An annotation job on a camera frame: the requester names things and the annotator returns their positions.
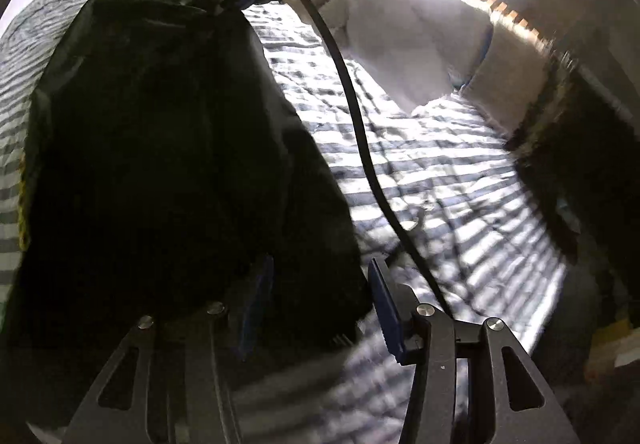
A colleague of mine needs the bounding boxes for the black yellow striped shorts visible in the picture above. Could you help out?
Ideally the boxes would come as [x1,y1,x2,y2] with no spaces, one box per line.
[1,0,371,427]

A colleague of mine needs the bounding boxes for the right white gloved hand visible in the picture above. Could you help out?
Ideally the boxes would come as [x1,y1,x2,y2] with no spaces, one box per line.
[283,0,494,112]

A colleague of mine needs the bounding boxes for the striped blue white bedspread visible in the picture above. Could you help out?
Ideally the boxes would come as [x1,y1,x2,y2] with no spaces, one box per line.
[1,0,567,443]

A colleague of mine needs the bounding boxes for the wooden slatted headboard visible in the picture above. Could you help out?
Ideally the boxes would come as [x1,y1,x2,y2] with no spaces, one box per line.
[470,0,550,48]

